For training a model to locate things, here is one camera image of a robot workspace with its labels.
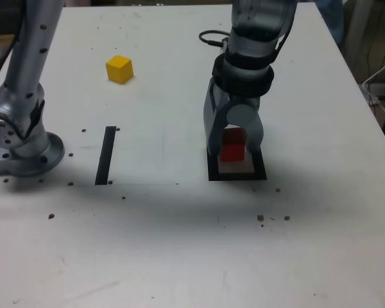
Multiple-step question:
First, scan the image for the pale metal stand leg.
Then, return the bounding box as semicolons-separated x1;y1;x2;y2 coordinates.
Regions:
345;0;368;65

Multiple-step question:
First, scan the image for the red cube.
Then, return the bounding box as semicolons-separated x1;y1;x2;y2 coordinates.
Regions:
220;127;247;162

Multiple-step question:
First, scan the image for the yellow cube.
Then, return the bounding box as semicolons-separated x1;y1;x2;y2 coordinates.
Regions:
105;55;135;85

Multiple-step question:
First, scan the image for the black tape strip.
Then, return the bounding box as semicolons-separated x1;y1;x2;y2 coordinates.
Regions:
94;126;117;186

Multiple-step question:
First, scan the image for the white cable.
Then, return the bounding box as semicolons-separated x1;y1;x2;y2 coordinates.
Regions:
361;53;385;121

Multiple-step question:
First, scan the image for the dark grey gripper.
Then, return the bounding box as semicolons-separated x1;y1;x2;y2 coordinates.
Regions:
202;78;264;155

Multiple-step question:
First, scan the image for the black tape square outline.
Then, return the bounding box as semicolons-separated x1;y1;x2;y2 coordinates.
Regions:
206;141;268;182

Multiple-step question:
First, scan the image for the person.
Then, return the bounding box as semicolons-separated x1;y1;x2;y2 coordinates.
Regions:
314;0;345;49

